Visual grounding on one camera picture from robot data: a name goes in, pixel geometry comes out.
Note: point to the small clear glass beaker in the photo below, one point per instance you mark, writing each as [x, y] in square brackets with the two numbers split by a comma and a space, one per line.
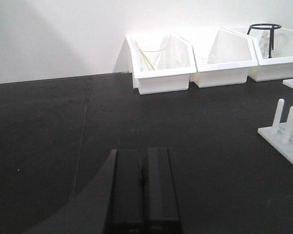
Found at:
[209, 59]

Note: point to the black metal tripod stand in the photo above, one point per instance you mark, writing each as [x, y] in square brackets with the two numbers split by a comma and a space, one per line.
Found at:
[271, 27]

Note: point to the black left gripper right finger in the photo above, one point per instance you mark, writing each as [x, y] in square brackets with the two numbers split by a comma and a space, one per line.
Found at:
[161, 206]

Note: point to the clear glass flask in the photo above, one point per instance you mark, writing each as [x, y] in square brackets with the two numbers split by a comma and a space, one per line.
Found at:
[278, 49]

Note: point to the white storage bin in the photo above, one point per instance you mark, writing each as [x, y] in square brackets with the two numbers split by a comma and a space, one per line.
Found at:
[236, 56]
[269, 68]
[180, 64]

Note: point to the right white storage bin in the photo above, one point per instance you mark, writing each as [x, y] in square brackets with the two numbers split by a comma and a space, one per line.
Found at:
[269, 68]

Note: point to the large clear glass beaker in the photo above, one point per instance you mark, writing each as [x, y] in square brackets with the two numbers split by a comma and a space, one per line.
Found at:
[156, 55]

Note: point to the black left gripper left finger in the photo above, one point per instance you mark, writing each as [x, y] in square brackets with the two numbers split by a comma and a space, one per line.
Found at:
[125, 214]

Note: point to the white test tube rack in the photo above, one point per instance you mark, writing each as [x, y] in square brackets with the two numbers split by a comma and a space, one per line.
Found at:
[280, 135]

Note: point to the middle white storage bin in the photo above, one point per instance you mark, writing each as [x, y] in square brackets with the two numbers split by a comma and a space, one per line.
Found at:
[236, 56]

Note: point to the left white storage bin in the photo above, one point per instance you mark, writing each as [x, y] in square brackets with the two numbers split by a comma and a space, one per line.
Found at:
[180, 64]

